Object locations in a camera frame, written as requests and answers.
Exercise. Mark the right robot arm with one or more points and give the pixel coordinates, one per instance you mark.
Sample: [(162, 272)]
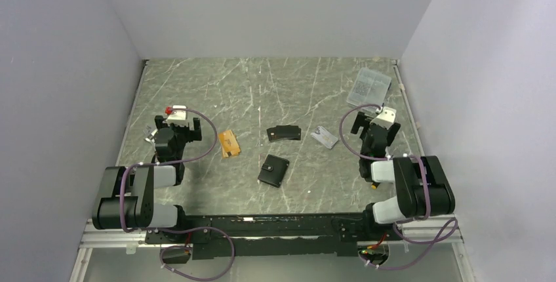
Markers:
[(420, 184)]

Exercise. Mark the clear plastic screw box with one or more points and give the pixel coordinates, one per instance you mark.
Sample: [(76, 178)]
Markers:
[(370, 87)]

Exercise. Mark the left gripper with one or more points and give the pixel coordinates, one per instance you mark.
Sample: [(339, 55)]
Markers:
[(197, 135)]

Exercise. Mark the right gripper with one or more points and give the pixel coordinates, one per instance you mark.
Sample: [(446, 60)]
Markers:
[(359, 122)]

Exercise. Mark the black leather card holder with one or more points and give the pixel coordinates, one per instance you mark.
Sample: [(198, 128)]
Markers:
[(273, 170)]

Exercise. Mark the small metal clip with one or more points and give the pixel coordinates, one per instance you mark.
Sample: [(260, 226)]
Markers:
[(149, 133)]

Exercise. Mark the aluminium frame rail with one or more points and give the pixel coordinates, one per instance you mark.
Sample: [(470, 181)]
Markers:
[(418, 231)]

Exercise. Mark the black card stack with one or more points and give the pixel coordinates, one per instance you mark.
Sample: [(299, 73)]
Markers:
[(284, 132)]

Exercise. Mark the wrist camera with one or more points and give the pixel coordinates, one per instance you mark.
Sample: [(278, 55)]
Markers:
[(177, 116), (386, 118)]

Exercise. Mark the gold card stack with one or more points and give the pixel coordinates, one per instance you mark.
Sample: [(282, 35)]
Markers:
[(230, 146)]

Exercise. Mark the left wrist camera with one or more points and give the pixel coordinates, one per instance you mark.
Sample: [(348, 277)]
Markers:
[(177, 116)]

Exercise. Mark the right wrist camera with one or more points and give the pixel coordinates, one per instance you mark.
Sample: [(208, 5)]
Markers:
[(386, 118)]

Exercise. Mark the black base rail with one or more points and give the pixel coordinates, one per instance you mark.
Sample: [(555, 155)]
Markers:
[(211, 234)]

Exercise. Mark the silver card stack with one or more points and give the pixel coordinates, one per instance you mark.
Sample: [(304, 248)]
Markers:
[(324, 137)]

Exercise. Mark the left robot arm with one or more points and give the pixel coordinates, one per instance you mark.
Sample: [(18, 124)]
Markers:
[(139, 207)]

